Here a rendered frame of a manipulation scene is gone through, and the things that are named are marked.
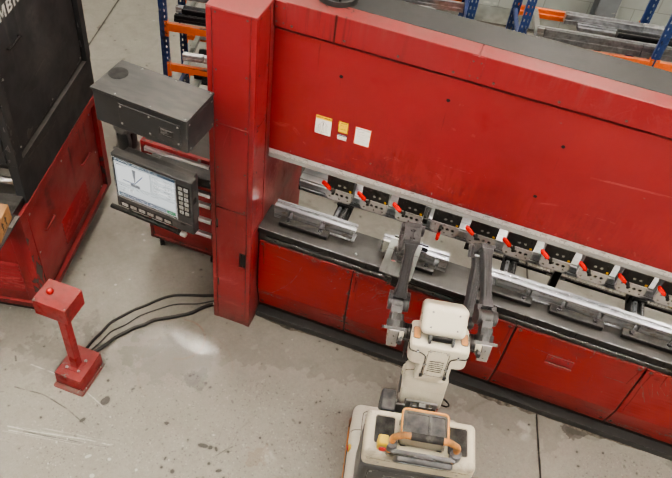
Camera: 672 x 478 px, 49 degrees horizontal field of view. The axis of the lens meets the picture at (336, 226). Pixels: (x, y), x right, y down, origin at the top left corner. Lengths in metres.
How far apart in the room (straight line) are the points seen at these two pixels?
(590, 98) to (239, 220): 1.98
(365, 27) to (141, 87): 1.05
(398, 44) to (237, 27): 0.72
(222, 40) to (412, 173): 1.15
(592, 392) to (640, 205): 1.37
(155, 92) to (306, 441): 2.23
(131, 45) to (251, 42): 4.00
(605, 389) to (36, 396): 3.33
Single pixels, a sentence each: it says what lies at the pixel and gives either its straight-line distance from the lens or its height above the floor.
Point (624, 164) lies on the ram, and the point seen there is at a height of 1.95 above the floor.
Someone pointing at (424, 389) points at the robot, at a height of 0.83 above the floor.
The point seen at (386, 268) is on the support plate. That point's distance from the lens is 4.01.
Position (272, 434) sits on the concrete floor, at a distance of 4.53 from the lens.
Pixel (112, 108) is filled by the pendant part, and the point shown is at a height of 1.86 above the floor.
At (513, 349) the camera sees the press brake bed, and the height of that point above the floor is 0.56.
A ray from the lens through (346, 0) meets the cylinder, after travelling 3.45.
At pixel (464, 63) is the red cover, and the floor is 2.24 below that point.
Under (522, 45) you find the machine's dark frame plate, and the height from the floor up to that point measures 2.30.
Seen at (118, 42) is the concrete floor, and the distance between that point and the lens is 7.37.
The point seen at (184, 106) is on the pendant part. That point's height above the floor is 1.95.
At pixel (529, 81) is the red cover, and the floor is 2.24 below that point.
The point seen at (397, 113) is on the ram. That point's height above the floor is 1.87.
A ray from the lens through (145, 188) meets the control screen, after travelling 3.73.
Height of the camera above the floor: 4.03
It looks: 47 degrees down
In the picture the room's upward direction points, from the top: 9 degrees clockwise
